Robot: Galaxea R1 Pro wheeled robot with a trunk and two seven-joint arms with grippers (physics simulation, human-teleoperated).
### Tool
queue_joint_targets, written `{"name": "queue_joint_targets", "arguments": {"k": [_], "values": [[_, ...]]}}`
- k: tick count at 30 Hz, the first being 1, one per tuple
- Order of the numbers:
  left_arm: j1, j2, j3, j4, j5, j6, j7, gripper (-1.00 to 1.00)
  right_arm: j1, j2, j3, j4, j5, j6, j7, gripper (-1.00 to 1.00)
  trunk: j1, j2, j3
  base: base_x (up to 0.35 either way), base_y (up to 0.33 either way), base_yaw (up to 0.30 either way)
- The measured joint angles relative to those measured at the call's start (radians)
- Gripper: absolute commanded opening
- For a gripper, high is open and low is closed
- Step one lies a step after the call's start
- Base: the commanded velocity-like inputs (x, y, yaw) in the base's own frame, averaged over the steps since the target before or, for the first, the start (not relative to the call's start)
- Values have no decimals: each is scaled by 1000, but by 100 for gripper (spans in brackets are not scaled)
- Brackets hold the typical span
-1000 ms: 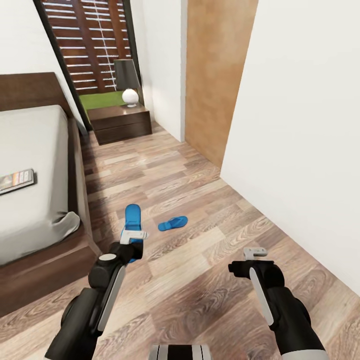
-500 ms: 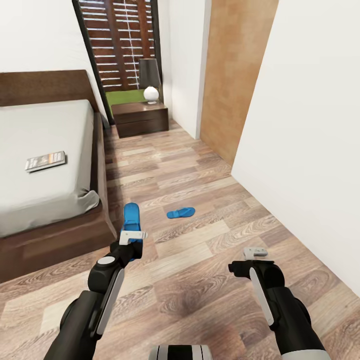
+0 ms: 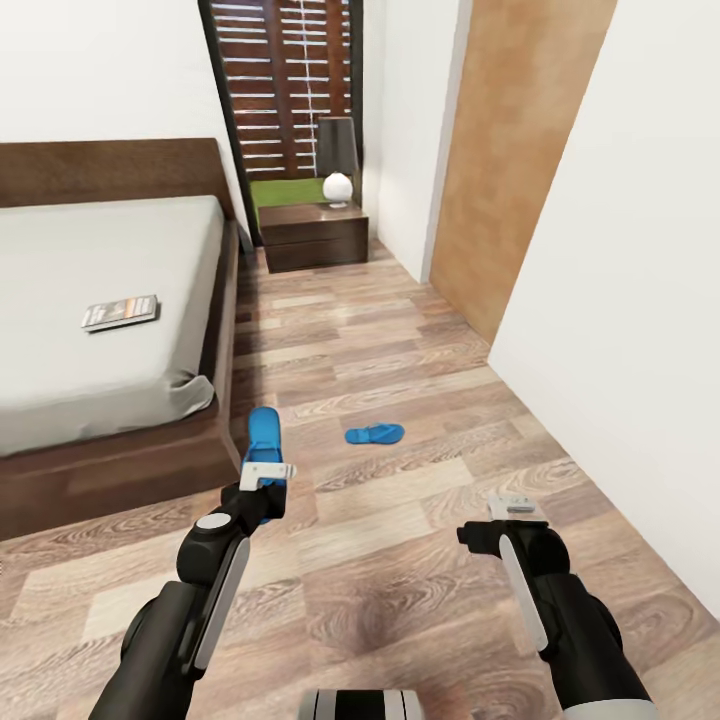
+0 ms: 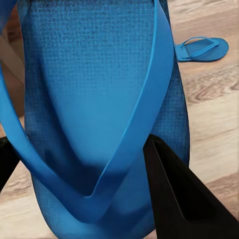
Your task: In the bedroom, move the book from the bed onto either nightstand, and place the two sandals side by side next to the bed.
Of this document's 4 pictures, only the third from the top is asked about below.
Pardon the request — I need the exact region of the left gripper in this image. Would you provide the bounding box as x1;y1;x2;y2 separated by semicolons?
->
221;483;287;527

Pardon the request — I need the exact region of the sandal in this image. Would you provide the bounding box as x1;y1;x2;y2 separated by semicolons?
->
247;407;288;524
345;423;404;445

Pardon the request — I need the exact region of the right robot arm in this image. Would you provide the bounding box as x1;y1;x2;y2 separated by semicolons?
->
456;494;663;720

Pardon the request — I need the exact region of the hardback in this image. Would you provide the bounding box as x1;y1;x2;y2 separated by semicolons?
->
80;294;158;333

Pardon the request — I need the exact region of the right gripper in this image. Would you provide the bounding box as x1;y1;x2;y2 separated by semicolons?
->
456;520;505;558

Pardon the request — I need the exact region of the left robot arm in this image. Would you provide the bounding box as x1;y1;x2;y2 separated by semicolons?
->
88;460;297;720

